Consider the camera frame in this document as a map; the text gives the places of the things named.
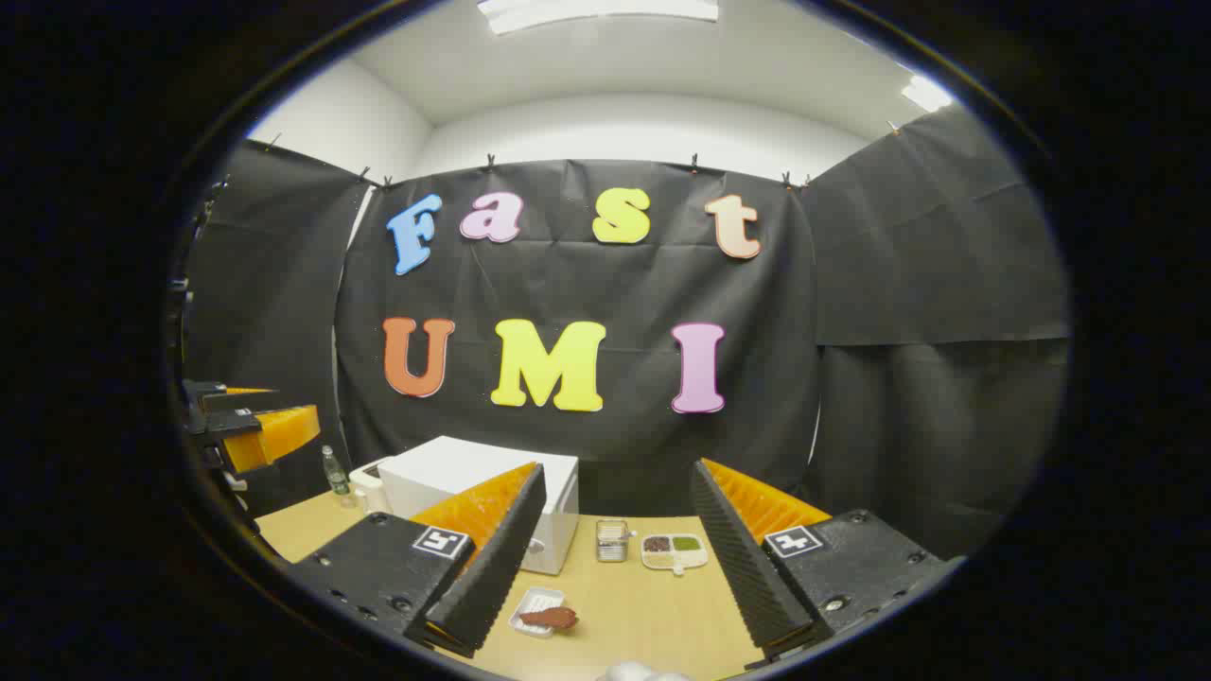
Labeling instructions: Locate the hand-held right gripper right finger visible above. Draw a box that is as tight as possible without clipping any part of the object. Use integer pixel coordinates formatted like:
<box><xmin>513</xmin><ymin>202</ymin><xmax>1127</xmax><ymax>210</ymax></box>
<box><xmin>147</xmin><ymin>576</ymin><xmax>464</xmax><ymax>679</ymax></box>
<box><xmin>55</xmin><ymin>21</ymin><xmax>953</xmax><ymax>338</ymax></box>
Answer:
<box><xmin>691</xmin><ymin>458</ymin><xmax>966</xmax><ymax>663</ymax></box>

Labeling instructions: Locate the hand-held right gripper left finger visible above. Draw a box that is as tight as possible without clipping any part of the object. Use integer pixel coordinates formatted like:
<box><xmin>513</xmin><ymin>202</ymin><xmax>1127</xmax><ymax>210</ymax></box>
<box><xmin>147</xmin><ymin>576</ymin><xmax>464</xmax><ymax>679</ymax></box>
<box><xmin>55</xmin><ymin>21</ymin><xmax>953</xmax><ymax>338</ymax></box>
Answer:
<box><xmin>284</xmin><ymin>462</ymin><xmax>548</xmax><ymax>660</ymax></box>

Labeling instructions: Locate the white microwave oven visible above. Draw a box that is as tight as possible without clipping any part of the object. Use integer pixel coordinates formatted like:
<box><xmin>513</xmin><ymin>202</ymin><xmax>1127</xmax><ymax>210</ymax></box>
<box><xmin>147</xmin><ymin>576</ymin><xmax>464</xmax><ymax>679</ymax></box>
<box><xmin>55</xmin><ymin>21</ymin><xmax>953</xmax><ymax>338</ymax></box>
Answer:
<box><xmin>377</xmin><ymin>435</ymin><xmax>580</xmax><ymax>576</ymax></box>

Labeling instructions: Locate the white plastic tray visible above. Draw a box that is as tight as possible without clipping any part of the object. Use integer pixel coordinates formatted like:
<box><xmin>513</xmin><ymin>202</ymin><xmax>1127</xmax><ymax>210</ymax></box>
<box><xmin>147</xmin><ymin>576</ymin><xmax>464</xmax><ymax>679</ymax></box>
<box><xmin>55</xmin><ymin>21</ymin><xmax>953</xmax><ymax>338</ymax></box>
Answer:
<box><xmin>508</xmin><ymin>586</ymin><xmax>567</xmax><ymax>638</ymax></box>

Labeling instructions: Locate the white divided seasoning dish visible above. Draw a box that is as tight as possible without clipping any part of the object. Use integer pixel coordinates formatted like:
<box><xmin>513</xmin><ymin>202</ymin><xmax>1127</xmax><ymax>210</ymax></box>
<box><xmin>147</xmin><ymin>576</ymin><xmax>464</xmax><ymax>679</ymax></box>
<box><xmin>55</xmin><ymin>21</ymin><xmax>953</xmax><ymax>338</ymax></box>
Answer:
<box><xmin>641</xmin><ymin>533</ymin><xmax>709</xmax><ymax>576</ymax></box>

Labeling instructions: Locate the white toaster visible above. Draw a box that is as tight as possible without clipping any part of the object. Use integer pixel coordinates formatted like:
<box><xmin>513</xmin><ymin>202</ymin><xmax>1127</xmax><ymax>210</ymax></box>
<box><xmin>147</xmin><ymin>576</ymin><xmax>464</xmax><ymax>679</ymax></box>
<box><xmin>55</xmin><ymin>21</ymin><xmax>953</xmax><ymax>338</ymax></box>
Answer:
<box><xmin>348</xmin><ymin>457</ymin><xmax>394</xmax><ymax>516</ymax></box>

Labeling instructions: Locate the small ceiling light panel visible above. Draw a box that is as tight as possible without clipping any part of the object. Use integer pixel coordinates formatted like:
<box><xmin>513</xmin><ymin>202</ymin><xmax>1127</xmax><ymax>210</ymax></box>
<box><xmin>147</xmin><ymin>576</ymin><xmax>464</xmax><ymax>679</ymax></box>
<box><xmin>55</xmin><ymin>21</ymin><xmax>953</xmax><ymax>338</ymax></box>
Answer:
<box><xmin>901</xmin><ymin>76</ymin><xmax>955</xmax><ymax>113</ymax></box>

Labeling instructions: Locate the metal wire basket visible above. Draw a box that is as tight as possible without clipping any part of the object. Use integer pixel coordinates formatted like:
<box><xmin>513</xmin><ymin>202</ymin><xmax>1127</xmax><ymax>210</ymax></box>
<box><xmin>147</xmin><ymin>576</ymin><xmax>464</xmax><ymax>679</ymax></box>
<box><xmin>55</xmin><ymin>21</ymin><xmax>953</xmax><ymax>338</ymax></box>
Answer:
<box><xmin>596</xmin><ymin>518</ymin><xmax>637</xmax><ymax>564</ymax></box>

